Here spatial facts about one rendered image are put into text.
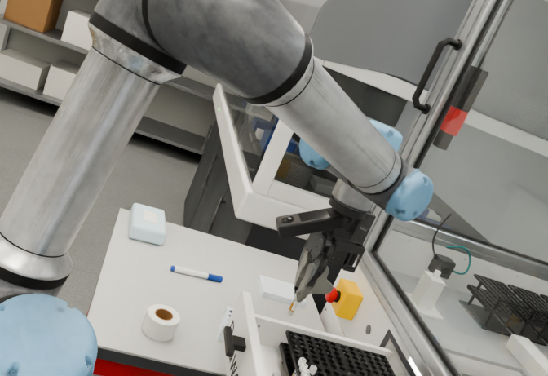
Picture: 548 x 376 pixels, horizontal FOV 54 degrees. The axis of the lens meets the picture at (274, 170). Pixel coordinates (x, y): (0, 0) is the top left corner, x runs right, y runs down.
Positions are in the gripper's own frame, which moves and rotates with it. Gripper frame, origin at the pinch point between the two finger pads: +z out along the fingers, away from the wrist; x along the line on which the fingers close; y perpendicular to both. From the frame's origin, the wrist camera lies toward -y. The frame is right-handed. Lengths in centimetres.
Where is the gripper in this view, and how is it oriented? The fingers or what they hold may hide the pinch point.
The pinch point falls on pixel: (296, 292)
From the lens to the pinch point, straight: 104.7
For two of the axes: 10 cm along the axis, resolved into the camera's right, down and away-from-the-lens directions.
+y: 9.1, 3.0, 2.9
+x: -1.9, -3.5, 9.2
